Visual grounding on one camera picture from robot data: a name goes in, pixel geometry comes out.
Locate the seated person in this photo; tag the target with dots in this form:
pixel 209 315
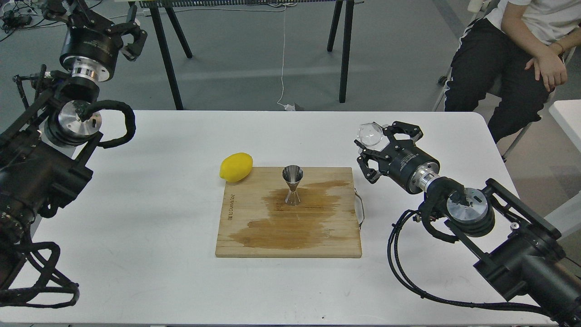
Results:
pixel 513 59

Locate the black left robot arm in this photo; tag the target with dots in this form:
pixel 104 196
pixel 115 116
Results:
pixel 45 151

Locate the steel jigger measuring cup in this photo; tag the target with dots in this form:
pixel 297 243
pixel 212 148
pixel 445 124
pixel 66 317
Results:
pixel 292 175

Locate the black-legged background table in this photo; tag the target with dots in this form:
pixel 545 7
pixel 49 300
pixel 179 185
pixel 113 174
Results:
pixel 249 47

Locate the yellow lemon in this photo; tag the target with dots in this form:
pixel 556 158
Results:
pixel 236 167

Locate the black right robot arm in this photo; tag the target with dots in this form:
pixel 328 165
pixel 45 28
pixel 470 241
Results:
pixel 517 251

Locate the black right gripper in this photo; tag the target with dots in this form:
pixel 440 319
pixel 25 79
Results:
pixel 401 160

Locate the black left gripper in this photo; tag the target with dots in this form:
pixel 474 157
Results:
pixel 88 50

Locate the wooden cutting board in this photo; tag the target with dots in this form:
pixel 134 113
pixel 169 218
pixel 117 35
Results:
pixel 256 222

